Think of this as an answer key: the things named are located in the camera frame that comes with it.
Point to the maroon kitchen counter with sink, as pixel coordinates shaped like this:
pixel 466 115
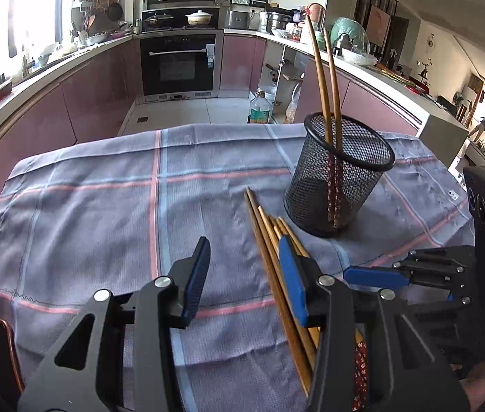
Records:
pixel 53 107

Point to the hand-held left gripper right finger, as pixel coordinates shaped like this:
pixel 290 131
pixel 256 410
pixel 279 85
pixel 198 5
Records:
pixel 294 274

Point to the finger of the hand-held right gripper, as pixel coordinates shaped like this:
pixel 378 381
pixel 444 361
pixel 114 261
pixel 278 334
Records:
pixel 375 277
pixel 453 330

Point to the green plastic cover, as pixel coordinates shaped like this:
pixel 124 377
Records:
pixel 352 30

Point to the black mesh holder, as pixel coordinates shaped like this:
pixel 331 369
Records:
pixel 367 180

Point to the clear plastic bag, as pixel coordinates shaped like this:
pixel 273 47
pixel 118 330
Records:
pixel 293 105

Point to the white cabinet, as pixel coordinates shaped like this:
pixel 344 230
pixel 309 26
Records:
pixel 442 137

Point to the silver rice cooker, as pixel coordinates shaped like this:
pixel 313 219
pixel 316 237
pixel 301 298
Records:
pixel 237 19

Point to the dark copper-edged object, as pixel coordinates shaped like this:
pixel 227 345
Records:
pixel 2 352

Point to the white casserole pot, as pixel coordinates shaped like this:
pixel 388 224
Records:
pixel 199 18

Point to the cooking oil bottle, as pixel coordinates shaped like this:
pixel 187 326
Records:
pixel 259 109

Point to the black built-in oven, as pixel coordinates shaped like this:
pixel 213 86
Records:
pixel 178 64

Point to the steel stove unit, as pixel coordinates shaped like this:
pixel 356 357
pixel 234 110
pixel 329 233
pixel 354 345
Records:
pixel 182 2

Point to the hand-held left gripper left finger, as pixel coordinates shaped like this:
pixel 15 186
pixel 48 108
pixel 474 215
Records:
pixel 195 274

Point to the black wok glass lid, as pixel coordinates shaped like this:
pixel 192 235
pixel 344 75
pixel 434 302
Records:
pixel 158 18

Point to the hanging frying pan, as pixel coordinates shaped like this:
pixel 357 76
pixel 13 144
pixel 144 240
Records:
pixel 115 12

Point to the steel stock pot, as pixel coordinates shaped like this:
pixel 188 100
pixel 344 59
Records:
pixel 277 21

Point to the maroon kitchen counter with open shelf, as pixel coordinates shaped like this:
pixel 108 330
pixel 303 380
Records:
pixel 354 94

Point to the grey plaid tablecloth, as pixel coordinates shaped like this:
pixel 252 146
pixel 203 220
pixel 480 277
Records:
pixel 96 223

